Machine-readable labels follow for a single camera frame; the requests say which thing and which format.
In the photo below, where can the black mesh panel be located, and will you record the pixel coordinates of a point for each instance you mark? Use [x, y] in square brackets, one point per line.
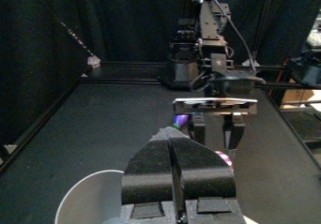
[303, 124]

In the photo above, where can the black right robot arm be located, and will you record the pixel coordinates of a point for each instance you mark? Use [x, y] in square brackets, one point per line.
[209, 37]

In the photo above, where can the black background robot arm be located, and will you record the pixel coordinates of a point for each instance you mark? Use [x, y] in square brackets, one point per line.
[307, 68]

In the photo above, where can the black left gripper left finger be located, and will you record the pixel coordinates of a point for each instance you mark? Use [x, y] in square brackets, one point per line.
[147, 171]

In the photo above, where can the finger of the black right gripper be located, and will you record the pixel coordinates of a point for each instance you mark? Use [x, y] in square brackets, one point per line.
[197, 127]
[236, 129]

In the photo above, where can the pink white striped toy onion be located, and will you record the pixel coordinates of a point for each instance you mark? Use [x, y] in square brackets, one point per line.
[225, 160]

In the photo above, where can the brown cardboard box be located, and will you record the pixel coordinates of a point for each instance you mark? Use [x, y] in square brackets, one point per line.
[299, 96]

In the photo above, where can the grey bowl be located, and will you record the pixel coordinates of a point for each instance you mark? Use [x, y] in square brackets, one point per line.
[92, 199]

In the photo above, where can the white corner bracket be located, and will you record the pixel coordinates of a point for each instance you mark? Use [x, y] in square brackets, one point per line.
[10, 149]
[251, 62]
[93, 61]

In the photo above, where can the purple toy eggplant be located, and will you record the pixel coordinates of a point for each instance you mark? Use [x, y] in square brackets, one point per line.
[181, 121]

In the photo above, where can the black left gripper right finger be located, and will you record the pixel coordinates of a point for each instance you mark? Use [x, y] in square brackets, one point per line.
[205, 174]

